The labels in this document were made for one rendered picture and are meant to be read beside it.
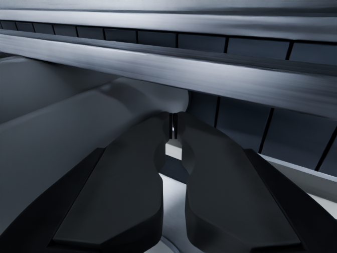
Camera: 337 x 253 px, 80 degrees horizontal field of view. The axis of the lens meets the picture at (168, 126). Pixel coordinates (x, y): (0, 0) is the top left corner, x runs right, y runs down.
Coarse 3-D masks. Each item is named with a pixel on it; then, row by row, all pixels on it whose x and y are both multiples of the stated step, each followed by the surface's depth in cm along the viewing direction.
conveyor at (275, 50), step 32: (32, 32) 24; (64, 32) 21; (96, 32) 19; (128, 32) 17; (160, 32) 16; (192, 96) 17; (224, 128) 17; (256, 128) 15; (288, 128) 14; (320, 128) 13; (288, 160) 15; (320, 160) 14
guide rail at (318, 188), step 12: (168, 144) 16; (180, 144) 16; (180, 156) 16; (276, 168) 14; (288, 168) 14; (300, 180) 13; (312, 180) 13; (324, 180) 13; (312, 192) 12; (324, 192) 12; (336, 192) 12; (324, 204) 12; (336, 204) 11; (336, 216) 12
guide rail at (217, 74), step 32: (0, 32) 13; (64, 64) 10; (96, 64) 9; (128, 64) 8; (160, 64) 7; (192, 64) 7; (224, 64) 6; (256, 64) 6; (288, 64) 6; (320, 64) 6; (224, 96) 7; (256, 96) 6; (288, 96) 6; (320, 96) 5
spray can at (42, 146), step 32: (96, 96) 11; (128, 96) 12; (160, 96) 13; (0, 128) 8; (32, 128) 8; (64, 128) 9; (96, 128) 10; (128, 128) 11; (0, 160) 7; (32, 160) 7; (64, 160) 8; (0, 192) 6; (32, 192) 7; (0, 224) 6
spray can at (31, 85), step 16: (0, 64) 11; (16, 64) 11; (32, 64) 12; (48, 64) 12; (0, 80) 10; (16, 80) 11; (32, 80) 11; (48, 80) 12; (64, 80) 13; (80, 80) 13; (96, 80) 14; (0, 96) 10; (16, 96) 10; (32, 96) 11; (48, 96) 12; (64, 96) 12; (0, 112) 10; (16, 112) 10
